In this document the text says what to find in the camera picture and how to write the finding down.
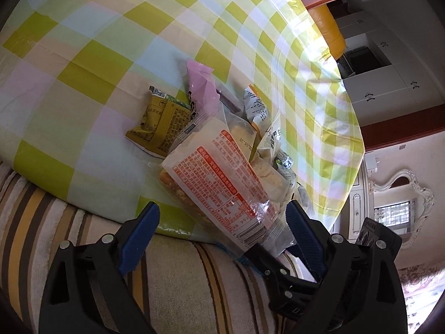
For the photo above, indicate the ornate white mirror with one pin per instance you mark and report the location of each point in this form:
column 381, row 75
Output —
column 399, row 195

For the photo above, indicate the white wardrobe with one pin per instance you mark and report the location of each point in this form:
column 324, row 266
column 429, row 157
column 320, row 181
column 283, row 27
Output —
column 389, row 87

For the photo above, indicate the striped sofa cushion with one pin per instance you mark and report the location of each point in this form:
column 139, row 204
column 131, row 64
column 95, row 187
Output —
column 180, row 285

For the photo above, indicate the olive yellow snack packet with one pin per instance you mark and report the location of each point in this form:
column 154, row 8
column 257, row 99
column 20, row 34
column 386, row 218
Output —
column 156, row 128

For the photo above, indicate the clear cake packet orange label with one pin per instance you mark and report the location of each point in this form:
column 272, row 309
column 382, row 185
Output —
column 215, row 177

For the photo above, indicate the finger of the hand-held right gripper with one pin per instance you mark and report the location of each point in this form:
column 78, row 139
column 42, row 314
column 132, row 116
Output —
column 281, row 288

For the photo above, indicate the small green snack packet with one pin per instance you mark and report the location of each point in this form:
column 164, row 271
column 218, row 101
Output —
column 286, row 161

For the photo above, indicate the white orange-trim snack packet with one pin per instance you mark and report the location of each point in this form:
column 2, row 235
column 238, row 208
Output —
column 255, row 106

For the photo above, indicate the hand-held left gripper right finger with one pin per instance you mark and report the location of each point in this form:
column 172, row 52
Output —
column 302, row 233

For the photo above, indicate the white snack packet black print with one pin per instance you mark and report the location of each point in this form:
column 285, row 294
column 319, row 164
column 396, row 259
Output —
column 274, row 135

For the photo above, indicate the yellow leather armchair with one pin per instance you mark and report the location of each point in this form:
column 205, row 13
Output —
column 330, row 31

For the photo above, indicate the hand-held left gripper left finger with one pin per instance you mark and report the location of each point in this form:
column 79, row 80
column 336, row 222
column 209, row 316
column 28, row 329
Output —
column 139, row 236

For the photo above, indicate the yellow-green checked tablecloth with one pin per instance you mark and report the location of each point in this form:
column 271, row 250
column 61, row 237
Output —
column 104, row 41

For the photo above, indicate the pink embroidered bedspread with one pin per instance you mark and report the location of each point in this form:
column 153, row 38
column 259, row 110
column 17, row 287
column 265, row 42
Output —
column 417, row 285

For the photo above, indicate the pink snack packet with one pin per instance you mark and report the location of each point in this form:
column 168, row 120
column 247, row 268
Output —
column 201, row 90

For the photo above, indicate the round cream bun packet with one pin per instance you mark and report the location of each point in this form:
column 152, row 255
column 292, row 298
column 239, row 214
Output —
column 240, row 132

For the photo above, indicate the white wall socket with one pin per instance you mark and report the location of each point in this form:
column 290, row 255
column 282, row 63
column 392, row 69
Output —
column 372, row 165

